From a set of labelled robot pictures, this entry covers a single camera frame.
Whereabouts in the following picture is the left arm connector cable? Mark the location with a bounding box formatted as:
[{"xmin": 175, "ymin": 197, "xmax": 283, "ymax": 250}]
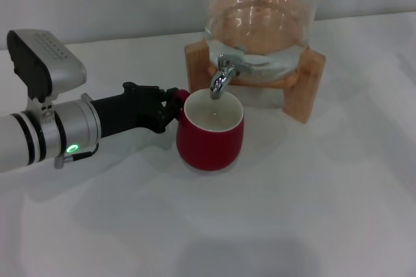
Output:
[{"xmin": 53, "ymin": 142, "xmax": 100, "ymax": 170}]

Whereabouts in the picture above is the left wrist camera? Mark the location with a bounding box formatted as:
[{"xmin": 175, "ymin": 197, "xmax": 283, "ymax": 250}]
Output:
[{"xmin": 6, "ymin": 29, "xmax": 88, "ymax": 102}]

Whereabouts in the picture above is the wooden dispenser stand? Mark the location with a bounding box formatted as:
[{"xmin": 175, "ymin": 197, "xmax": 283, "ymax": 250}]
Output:
[{"xmin": 184, "ymin": 40, "xmax": 326, "ymax": 124}]

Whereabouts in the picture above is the chrome dispenser faucet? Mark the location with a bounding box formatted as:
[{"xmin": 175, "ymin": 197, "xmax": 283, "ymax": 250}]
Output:
[{"xmin": 209, "ymin": 54, "xmax": 254, "ymax": 100}]

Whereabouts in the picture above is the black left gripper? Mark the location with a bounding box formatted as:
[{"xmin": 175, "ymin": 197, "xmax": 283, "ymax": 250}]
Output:
[{"xmin": 89, "ymin": 81, "xmax": 180, "ymax": 143}]

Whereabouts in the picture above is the glass water dispenser jar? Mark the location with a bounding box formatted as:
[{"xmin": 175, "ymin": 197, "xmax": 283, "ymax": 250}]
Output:
[{"xmin": 203, "ymin": 0, "xmax": 318, "ymax": 82}]

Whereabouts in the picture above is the red ceramic cup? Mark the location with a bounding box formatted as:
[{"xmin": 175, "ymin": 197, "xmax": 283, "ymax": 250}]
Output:
[{"xmin": 174, "ymin": 89, "xmax": 245, "ymax": 172}]

